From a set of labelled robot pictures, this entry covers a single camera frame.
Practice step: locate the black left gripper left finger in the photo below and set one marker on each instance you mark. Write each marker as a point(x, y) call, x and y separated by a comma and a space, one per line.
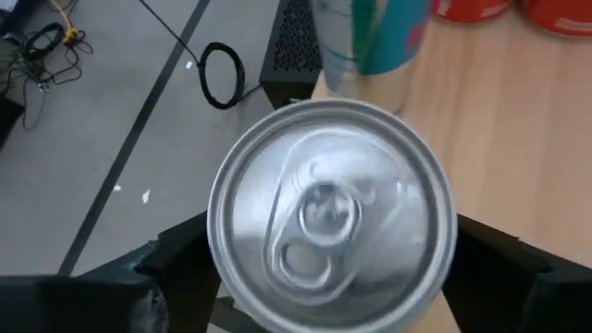
point(92, 305)

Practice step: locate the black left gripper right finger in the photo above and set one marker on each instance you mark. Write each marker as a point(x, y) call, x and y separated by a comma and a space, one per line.
point(532, 300)

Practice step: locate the green Sprite can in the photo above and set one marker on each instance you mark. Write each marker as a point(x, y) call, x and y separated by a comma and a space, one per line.
point(333, 213)

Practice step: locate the orange Fanta can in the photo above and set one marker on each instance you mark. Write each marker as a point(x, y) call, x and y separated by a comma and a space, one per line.
point(469, 7)
point(559, 14)

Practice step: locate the blue silver Red Bull can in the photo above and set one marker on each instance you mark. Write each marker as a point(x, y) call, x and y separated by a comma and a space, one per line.
point(393, 41)

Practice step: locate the wooden shelf black legs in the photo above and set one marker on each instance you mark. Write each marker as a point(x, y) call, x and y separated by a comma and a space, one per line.
point(509, 139)

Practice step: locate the black computer tower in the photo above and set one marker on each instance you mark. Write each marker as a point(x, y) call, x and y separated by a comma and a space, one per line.
point(291, 46)

